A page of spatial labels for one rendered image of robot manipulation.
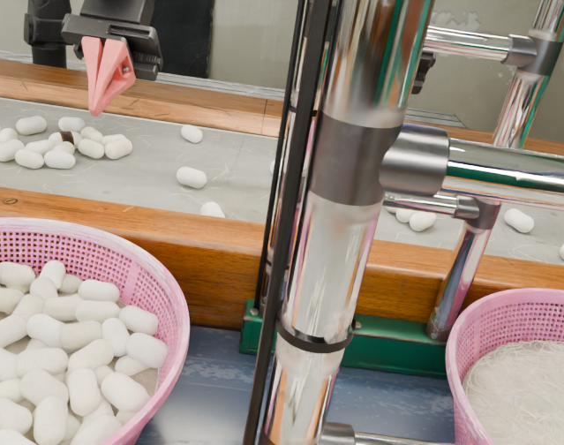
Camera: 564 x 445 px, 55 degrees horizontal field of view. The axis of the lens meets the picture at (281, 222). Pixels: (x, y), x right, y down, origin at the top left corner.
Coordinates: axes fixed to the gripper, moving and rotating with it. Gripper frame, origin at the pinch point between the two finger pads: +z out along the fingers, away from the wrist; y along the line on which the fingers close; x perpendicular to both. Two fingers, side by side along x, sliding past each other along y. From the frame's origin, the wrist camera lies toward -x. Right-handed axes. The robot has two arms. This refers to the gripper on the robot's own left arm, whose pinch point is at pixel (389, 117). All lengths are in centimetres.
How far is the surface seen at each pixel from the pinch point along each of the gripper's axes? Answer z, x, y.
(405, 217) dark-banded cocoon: 16.0, -5.4, 1.1
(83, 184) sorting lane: 17.4, -5.2, -34.2
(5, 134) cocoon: 11.8, -2.8, -45.0
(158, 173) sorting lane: 13.3, -1.7, -27.3
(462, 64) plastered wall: -136, 152, 72
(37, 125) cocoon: 8.0, 1.3, -43.8
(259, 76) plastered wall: -121, 165, -25
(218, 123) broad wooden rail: -1.0, 9.6, -22.8
